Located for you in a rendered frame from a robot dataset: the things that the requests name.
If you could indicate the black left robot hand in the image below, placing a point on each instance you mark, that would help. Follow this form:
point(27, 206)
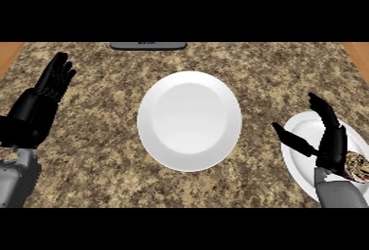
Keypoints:
point(36, 107)

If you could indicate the brown swirled cupcake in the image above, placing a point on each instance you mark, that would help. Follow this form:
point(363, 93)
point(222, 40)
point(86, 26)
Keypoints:
point(357, 166)

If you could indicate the dark grey appliance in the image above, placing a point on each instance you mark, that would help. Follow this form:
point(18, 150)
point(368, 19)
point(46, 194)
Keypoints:
point(148, 45)

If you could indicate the large white oval plate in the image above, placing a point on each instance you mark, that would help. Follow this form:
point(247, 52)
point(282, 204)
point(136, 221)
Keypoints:
point(189, 121)

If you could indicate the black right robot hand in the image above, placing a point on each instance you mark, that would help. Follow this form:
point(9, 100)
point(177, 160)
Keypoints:
point(331, 143)

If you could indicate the small white plate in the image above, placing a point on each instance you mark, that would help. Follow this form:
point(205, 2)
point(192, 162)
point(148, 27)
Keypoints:
point(307, 130)

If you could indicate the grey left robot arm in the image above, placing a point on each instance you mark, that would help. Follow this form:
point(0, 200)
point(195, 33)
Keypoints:
point(15, 179)

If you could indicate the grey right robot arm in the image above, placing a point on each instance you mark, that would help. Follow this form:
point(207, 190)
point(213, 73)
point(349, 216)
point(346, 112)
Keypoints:
point(337, 190)

